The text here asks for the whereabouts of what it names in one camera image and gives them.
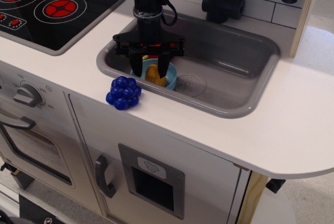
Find blue toy grapes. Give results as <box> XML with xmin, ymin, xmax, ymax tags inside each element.
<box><xmin>106</xmin><ymin>76</ymin><xmax>141</xmax><ymax>110</ymax></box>

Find grey toy sink basin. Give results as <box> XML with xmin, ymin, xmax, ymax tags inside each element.
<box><xmin>96</xmin><ymin>8</ymin><xmax>281</xmax><ymax>119</ymax></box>

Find grey cabinet door handle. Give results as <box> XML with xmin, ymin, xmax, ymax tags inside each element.
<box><xmin>94</xmin><ymin>155</ymin><xmax>116</xmax><ymax>198</ymax></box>

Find red toy bell pepper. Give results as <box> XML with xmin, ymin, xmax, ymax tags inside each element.
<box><xmin>142</xmin><ymin>43</ymin><xmax>176</xmax><ymax>61</ymax></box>

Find wooden side post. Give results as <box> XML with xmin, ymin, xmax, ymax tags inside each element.
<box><xmin>289</xmin><ymin>0</ymin><xmax>315</xmax><ymax>58</ymax></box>

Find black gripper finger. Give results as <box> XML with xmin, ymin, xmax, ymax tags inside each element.
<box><xmin>158</xmin><ymin>52</ymin><xmax>170</xmax><ymax>78</ymax></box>
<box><xmin>129</xmin><ymin>51</ymin><xmax>143</xmax><ymax>77</ymax></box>

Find light blue bowl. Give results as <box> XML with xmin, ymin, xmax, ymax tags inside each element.
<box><xmin>130</xmin><ymin>58</ymin><xmax>177</xmax><ymax>90</ymax></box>

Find white cabinet door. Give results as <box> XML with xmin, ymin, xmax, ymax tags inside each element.
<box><xmin>69</xmin><ymin>95</ymin><xmax>242</xmax><ymax>223</ymax></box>

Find grey oven door handle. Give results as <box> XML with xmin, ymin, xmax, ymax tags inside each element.
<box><xmin>1</xmin><ymin>113</ymin><xmax>36</xmax><ymax>130</ymax></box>

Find black toy stovetop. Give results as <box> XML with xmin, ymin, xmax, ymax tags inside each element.
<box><xmin>1</xmin><ymin>0</ymin><xmax>124</xmax><ymax>56</ymax></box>

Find grey dispenser panel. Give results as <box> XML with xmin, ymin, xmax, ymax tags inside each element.
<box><xmin>118</xmin><ymin>144</ymin><xmax>185</xmax><ymax>220</ymax></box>

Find grey oven knob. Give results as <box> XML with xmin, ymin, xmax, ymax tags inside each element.
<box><xmin>13</xmin><ymin>84</ymin><xmax>43</xmax><ymax>108</ymax></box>

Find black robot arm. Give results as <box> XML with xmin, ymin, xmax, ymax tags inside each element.
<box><xmin>113</xmin><ymin>0</ymin><xmax>185</xmax><ymax>78</ymax></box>

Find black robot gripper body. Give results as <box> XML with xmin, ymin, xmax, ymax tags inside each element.
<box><xmin>113</xmin><ymin>18</ymin><xmax>185</xmax><ymax>57</ymax></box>

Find white oven door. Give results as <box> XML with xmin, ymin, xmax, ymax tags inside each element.
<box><xmin>0</xmin><ymin>96</ymin><xmax>102</xmax><ymax>217</ymax></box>

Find yellow toy corn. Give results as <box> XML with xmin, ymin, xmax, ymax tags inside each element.
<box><xmin>145</xmin><ymin>64</ymin><xmax>167</xmax><ymax>87</ymax></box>

